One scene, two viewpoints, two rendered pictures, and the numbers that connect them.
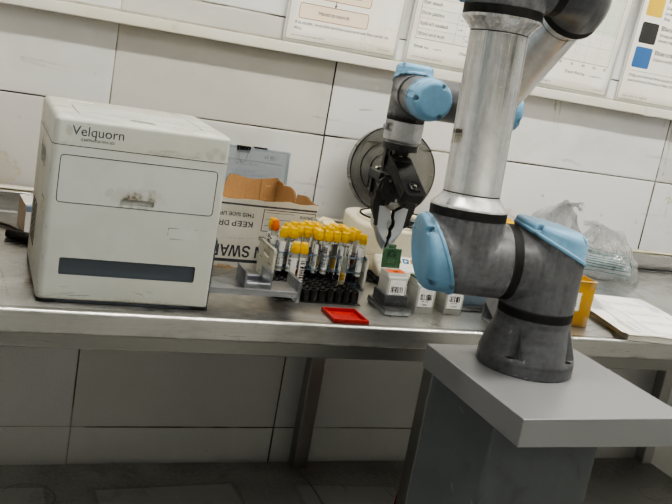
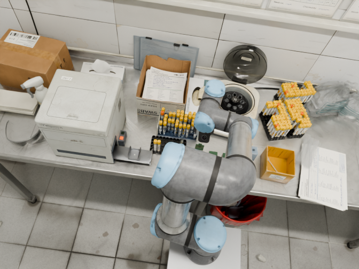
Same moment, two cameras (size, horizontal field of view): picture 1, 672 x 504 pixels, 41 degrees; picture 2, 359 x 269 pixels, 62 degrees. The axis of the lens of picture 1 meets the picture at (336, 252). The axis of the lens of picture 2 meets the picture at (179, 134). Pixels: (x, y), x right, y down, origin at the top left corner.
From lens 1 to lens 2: 138 cm
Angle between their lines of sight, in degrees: 50
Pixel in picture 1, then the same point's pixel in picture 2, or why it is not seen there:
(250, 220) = (155, 105)
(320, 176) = (216, 54)
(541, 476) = not seen: outside the picture
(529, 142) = (339, 48)
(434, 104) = (203, 129)
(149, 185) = (78, 139)
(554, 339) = (203, 258)
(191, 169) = (93, 136)
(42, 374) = not seen: hidden behind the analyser
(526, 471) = not seen: outside the picture
